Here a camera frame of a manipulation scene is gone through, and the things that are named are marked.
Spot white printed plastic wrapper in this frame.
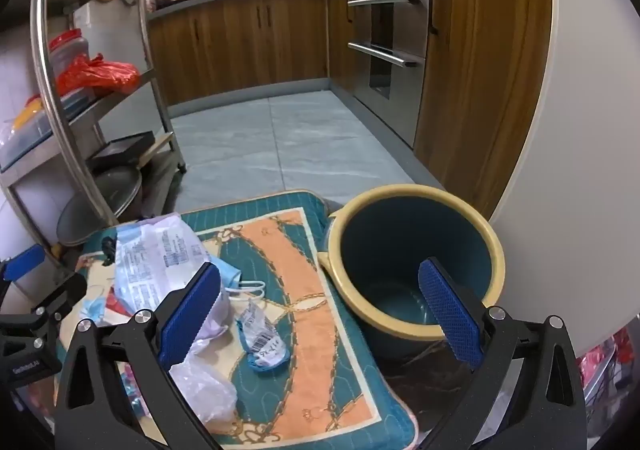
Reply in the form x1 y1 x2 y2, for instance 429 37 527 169
114 212 212 326

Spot black square tray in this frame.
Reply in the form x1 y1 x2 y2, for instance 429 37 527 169
87 131 156 171

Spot wooden handle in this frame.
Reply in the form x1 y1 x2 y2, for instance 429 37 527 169
140 132 174 167

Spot plastic jar with red lid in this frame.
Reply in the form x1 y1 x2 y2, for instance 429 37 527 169
48 28 91 81

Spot yellow packet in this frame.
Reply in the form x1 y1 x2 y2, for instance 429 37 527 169
12 97 45 131

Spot clear plastic bag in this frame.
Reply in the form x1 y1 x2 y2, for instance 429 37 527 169
169 287 239 437

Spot clear plastic storage box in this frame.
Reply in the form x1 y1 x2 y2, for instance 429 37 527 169
0 92 98 171

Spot stainless steel built-in oven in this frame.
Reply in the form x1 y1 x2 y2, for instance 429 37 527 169
347 0 432 148

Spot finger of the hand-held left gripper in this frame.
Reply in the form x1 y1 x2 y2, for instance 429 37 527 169
0 271 89 357
0 245 46 302

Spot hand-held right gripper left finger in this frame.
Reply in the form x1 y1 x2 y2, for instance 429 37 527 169
52 261 223 450

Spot blue face mask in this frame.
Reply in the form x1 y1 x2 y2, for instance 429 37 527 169
207 257 267 303

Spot wooden kitchen base cabinets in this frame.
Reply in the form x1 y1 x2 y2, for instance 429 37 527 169
147 0 553 221

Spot small blue white label wrapper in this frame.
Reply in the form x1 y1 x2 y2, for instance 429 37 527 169
235 302 292 376

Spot blue bin with yellow rim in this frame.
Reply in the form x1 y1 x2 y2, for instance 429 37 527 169
317 184 506 363

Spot red floral tissue pack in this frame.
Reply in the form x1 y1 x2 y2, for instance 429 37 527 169
82 280 135 329

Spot red plastic bag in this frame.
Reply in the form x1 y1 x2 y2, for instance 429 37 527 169
56 55 141 98

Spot round grey pan lid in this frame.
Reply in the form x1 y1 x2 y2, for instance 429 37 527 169
56 164 146 247

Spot white door panel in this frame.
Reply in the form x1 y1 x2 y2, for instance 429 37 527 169
487 0 640 361

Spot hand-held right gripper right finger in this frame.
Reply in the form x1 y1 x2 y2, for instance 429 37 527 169
417 258 589 450

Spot red printed package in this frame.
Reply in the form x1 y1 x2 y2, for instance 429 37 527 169
575 327 627 403

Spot teal orange patterned mat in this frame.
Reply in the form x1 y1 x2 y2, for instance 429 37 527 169
55 189 421 450

